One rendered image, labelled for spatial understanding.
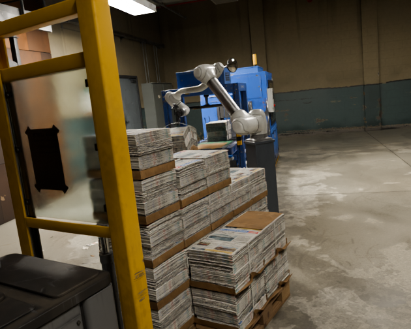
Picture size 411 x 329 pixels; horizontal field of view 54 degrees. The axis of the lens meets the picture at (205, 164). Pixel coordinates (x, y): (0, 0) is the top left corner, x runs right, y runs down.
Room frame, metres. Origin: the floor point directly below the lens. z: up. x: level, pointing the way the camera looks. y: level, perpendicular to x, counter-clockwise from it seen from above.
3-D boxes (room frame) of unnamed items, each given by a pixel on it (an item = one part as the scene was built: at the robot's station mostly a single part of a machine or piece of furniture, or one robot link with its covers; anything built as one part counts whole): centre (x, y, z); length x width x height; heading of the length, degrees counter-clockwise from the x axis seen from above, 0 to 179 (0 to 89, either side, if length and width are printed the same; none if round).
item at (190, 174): (2.41, 0.23, 0.95); 0.38 x 0.29 x 0.23; 58
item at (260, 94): (7.86, -0.84, 1.04); 1.51 x 1.30 x 2.07; 165
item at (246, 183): (2.77, 0.00, 0.42); 1.17 x 0.39 x 0.83; 147
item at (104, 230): (1.76, 0.66, 0.92); 0.57 x 0.01 x 0.05; 57
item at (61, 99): (1.78, 0.64, 1.27); 0.57 x 0.01 x 0.65; 57
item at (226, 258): (2.41, -0.17, 0.30); 0.76 x 0.30 x 0.60; 147
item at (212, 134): (5.79, -0.25, 0.93); 0.38 x 0.30 x 0.26; 165
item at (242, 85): (5.24, -0.10, 1.50); 0.94 x 0.68 x 0.10; 75
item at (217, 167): (2.66, 0.07, 0.95); 0.38 x 0.29 x 0.23; 56
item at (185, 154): (2.65, 0.07, 1.06); 0.37 x 0.29 x 0.01; 56
